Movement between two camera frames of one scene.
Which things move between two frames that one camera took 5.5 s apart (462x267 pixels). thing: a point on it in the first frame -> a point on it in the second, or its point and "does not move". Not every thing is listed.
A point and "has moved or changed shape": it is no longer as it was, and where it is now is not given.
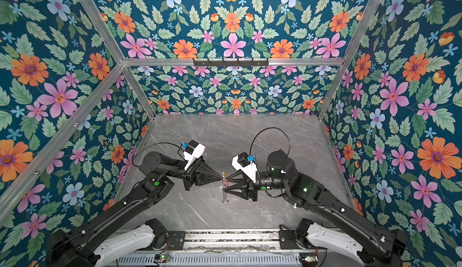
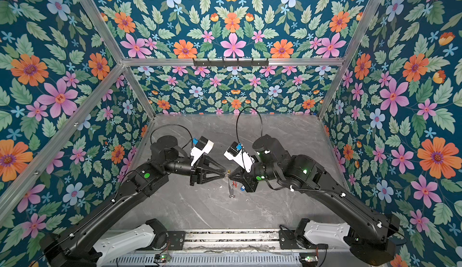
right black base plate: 287,240 does not move
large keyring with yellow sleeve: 224,199 has moved or changed shape
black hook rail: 230,63 does not move
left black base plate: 175,239 does not move
